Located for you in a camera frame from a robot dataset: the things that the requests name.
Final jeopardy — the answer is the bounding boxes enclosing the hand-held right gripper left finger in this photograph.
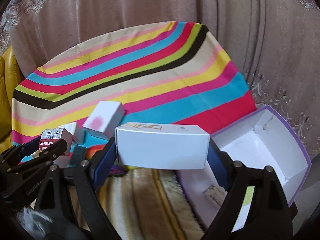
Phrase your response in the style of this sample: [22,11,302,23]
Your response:
[34,137,118,240]

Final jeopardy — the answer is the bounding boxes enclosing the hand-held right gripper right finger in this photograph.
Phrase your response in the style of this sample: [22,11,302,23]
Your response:
[209,139,294,240]

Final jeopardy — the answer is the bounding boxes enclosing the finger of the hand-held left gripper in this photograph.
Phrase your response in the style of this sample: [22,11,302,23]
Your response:
[5,138,68,174]
[0,137,43,167]

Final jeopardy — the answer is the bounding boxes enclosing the small red label box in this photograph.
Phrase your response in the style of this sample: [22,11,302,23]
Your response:
[37,127,73,157]

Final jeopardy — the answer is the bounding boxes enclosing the purple storage box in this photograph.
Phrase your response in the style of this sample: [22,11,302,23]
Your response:
[175,106,312,230]

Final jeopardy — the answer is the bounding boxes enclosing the long white box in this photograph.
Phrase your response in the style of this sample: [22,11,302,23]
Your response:
[115,122,210,170]

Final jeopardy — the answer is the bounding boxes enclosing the teal glitter box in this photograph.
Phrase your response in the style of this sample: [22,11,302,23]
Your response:
[67,145,87,168]

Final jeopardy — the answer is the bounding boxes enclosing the small white box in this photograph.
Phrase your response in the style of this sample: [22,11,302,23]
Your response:
[60,122,84,145]

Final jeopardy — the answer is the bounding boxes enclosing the paper label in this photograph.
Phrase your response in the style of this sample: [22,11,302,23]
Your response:
[201,184,227,205]

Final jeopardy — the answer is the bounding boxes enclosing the white box with pink smudge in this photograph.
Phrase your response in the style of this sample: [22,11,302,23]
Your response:
[82,101,125,140]

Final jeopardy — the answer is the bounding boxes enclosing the green and white card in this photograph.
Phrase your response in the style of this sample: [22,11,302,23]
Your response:
[236,185,255,220]

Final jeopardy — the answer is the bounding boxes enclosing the yellow leather cushion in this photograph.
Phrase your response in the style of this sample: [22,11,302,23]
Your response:
[0,46,25,140]

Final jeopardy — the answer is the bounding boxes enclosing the brown striped fuzzy blanket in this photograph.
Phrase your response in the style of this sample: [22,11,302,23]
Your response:
[67,167,208,240]

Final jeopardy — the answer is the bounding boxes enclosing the multicolour striped cloth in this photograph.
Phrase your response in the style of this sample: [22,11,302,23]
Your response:
[11,21,258,165]

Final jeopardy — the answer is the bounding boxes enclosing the beige embroidered curtain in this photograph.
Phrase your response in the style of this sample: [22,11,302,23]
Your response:
[0,0,320,205]

